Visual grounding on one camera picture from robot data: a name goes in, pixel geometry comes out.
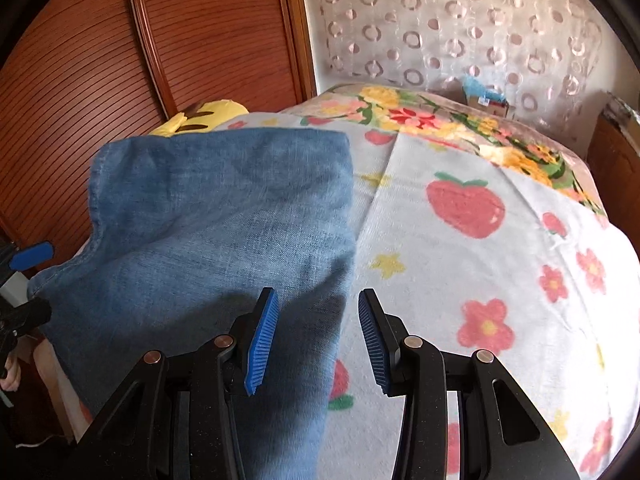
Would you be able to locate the blue plastic bag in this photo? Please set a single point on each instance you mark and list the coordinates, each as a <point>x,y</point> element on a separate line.
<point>477,87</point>

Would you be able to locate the circle pattern sheer curtain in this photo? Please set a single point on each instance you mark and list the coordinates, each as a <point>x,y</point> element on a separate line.
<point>450,20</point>

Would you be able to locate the wooden slatted wardrobe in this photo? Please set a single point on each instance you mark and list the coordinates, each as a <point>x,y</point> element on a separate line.
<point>100,85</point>

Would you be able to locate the wooden cabinet counter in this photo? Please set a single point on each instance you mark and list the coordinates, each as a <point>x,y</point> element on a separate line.
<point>615,170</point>

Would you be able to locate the blue denim pants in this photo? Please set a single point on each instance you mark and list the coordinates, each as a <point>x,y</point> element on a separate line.
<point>200,240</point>

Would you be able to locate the stack of packets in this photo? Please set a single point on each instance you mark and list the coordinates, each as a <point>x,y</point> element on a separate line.
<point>622,107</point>

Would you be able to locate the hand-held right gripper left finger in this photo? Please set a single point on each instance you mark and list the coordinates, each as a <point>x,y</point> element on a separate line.
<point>260,345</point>

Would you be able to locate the small printed cardboard box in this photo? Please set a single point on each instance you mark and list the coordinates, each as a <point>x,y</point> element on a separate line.
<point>492,106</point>

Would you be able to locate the strawberry print white sheet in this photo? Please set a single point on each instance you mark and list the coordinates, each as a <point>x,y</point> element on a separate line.
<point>450,260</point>

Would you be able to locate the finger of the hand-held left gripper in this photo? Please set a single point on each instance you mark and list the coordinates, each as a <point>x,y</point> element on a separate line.
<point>30,256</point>
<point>25,315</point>

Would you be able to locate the floral plush blanket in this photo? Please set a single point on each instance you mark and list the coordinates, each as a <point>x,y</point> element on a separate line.
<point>425,115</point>

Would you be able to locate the yellow plush toy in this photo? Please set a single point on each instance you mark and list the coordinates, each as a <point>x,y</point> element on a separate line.
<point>205,117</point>

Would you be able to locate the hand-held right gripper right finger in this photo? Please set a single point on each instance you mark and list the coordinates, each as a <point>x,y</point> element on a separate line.
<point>372,342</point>

